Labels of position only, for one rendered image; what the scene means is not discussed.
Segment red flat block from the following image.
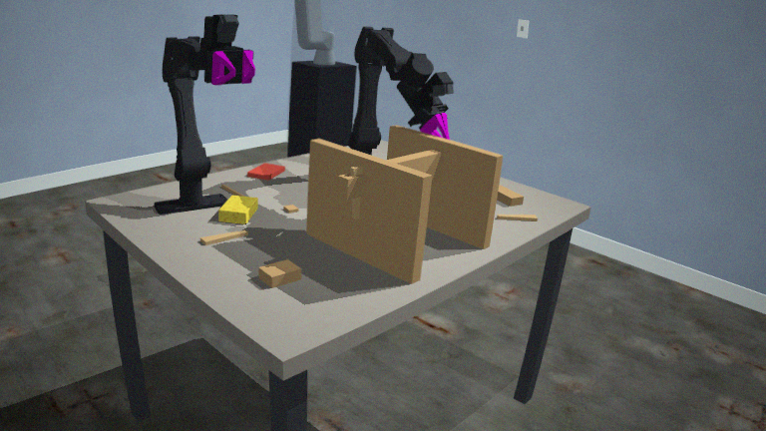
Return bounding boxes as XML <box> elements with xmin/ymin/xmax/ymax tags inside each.
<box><xmin>247</xmin><ymin>163</ymin><xmax>285</xmax><ymax>181</ymax></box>

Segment yellow block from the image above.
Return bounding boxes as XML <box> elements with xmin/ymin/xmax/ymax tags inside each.
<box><xmin>218</xmin><ymin>196</ymin><xmax>257</xmax><ymax>224</ymax></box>

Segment tan wooden board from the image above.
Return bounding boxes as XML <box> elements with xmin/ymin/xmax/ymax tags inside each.
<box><xmin>306</xmin><ymin>139</ymin><xmax>432</xmax><ymax>284</ymax></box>
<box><xmin>387</xmin><ymin>125</ymin><xmax>503</xmax><ymax>249</ymax></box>

